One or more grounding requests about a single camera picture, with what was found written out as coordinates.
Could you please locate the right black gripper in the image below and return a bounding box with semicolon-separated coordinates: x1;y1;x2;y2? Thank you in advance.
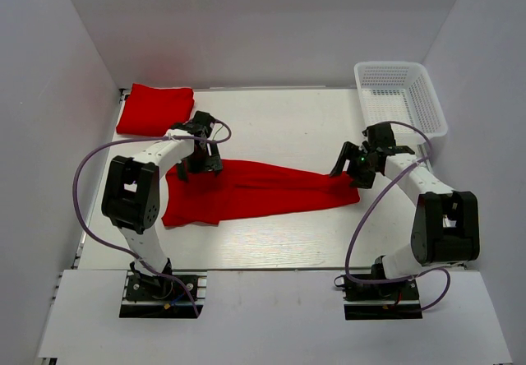
330;141;379;189

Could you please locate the red t-shirt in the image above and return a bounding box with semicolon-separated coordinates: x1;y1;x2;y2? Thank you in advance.
116;83;195;136
162;159;360;228

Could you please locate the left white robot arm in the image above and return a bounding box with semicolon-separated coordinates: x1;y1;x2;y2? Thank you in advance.
102;111;223;298

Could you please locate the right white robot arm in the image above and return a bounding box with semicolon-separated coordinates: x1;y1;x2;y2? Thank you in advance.
330;121;481;298

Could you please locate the folded red t-shirt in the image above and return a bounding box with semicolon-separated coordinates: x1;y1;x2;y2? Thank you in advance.
116;83;195;136

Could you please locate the white plastic basket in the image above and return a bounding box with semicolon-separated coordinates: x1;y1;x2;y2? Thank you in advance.
354;61;448;139

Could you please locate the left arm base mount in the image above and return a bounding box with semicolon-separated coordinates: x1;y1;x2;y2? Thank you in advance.
119;271;206;320

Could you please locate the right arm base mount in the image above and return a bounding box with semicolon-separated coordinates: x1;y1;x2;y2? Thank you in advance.
334;275;422;321

